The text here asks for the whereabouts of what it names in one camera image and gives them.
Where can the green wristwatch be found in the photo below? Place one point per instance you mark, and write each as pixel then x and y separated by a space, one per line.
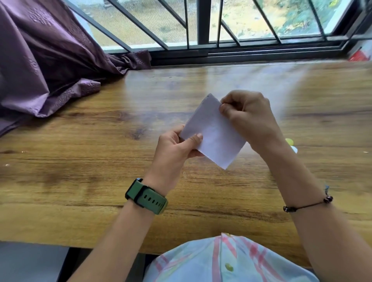
pixel 148 198

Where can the person's right hand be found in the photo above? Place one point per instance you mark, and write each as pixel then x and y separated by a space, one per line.
pixel 252 122

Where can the person's left thumb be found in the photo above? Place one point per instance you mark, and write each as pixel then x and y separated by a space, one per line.
pixel 194 142

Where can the white paper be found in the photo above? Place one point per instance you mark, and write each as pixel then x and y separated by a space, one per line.
pixel 216 136

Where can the small white object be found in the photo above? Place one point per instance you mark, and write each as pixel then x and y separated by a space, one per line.
pixel 294 149

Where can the black window grille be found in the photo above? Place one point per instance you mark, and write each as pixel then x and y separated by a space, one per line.
pixel 186 20

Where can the person's right forearm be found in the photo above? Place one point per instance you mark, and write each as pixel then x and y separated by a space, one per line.
pixel 314 215

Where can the light striped shirt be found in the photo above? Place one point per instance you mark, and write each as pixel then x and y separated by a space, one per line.
pixel 229 261

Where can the red object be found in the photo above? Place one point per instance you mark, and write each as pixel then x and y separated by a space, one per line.
pixel 359 55

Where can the person's left forearm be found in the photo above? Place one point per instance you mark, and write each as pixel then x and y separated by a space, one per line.
pixel 116 241

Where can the purple curtain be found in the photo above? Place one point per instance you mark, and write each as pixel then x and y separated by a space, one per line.
pixel 37 58

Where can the person's left hand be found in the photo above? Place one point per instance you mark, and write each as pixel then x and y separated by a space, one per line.
pixel 167 157

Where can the person's right thumb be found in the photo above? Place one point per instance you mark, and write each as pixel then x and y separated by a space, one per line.
pixel 226 111

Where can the small yellow-green object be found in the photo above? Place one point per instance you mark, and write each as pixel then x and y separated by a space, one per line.
pixel 289 141

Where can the black window frame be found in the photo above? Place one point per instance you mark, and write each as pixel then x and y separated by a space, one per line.
pixel 261 52

